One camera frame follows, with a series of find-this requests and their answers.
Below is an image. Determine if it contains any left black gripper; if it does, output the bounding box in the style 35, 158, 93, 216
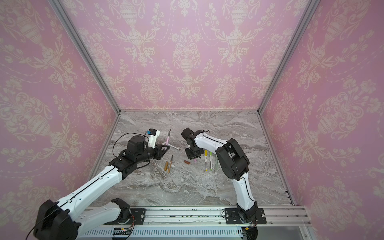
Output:
135, 143, 171, 165

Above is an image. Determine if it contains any pink fountain pen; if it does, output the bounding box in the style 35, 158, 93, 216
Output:
166, 130, 171, 146

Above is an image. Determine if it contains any white pen green tip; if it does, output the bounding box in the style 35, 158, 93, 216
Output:
210, 152, 213, 171

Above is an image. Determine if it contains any white pen yellow tip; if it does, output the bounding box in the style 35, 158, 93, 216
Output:
204, 150, 208, 171

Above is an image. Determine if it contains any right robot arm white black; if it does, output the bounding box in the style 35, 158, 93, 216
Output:
181, 128, 258, 223

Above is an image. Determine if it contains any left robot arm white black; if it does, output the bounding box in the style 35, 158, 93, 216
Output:
29, 135, 170, 240

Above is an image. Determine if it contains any tan brown pen cap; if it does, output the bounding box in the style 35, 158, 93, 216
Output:
164, 161, 169, 171

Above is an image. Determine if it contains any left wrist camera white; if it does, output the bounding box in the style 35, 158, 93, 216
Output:
147, 128, 160, 148

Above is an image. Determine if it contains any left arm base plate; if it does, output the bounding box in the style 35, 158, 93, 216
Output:
102, 207, 147, 226

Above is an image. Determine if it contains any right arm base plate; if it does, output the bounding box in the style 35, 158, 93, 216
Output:
224, 208, 267, 225

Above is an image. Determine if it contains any aluminium front rail frame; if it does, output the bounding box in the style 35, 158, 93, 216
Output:
76, 206, 316, 240

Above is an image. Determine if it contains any left corner aluminium post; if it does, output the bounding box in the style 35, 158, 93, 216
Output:
47, 0, 121, 114

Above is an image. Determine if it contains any corner aluminium post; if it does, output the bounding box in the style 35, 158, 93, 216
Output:
257, 0, 321, 115
47, 0, 121, 114

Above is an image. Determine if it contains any right corner aluminium post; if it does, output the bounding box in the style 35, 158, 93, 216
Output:
257, 0, 321, 115

